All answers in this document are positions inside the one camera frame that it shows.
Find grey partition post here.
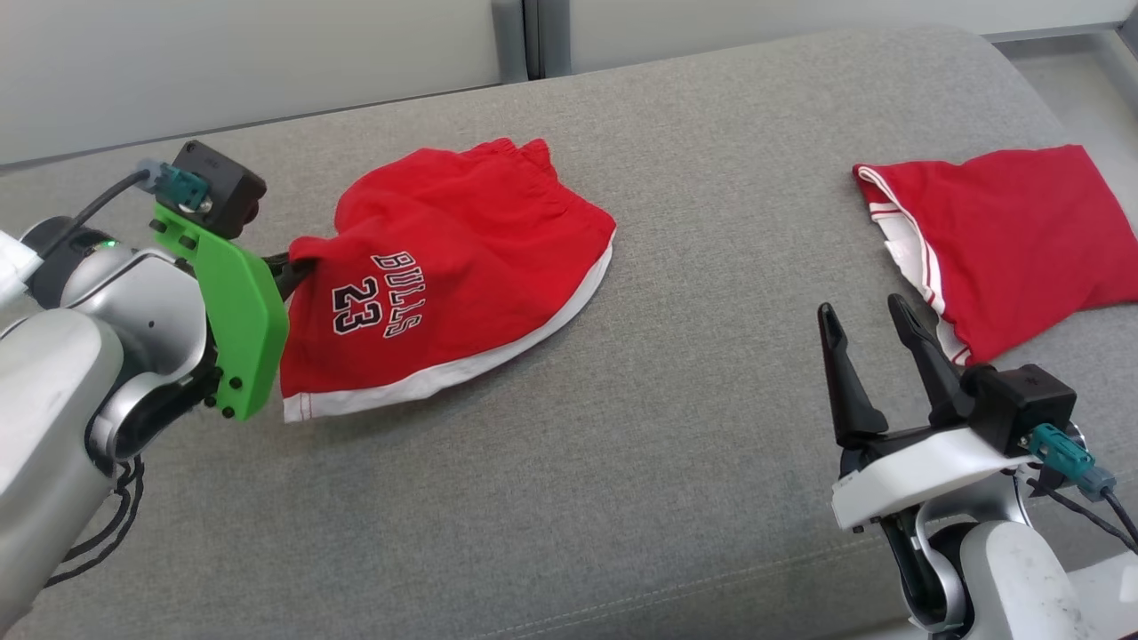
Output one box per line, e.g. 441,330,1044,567
492,0,574,85

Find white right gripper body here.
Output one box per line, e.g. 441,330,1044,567
829,425,1039,536

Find black left cable teal plug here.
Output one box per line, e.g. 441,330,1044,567
36,158,211,260

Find black right cable teal plug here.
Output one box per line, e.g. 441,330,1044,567
1021,424,1138,548

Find red Bulls basketball shorts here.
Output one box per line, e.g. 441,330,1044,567
280,138,617,423

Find black cable teal plug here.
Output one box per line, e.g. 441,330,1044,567
1021,424,1138,548
36,158,211,260

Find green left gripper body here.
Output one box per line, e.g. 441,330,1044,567
151,203,291,422

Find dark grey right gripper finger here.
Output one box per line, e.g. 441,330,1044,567
816,303,891,447
886,294,976,431

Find white cable label tag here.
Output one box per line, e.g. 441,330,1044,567
0,229,44,301

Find red white basketball jersey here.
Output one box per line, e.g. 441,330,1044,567
852,144,1138,367

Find thin black left arm cables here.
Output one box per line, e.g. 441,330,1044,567
44,455,146,589

